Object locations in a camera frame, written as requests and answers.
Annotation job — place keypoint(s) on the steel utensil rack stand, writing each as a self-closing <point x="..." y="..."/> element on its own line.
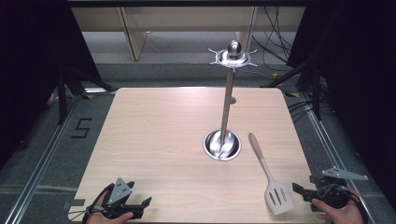
<point x="224" y="124"/>

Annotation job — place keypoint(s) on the white slotted spatula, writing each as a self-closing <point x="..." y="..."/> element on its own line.
<point x="275" y="193"/>

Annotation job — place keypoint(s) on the metal floor rail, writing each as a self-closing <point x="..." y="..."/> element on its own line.
<point x="336" y="155"/>
<point x="40" y="161"/>

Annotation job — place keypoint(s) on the black metal stand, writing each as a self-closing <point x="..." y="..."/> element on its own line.
<point x="315" y="90"/>
<point x="62" y="93"/>

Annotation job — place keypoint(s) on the person's left hand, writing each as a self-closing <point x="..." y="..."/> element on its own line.
<point x="107" y="219"/>

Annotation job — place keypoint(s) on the beige wooden cabinet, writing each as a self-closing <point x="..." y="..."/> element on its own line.
<point x="186" y="21"/>

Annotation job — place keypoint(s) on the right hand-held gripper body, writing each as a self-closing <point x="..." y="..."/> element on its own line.
<point x="336" y="186"/>

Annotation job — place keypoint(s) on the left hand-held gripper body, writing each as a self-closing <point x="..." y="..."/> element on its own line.
<point x="119" y="193"/>

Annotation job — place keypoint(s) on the black curtain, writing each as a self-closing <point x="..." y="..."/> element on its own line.
<point x="364" y="77"/>
<point x="28" y="62"/>

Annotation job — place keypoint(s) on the person's right hand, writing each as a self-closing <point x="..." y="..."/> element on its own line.
<point x="341" y="214"/>

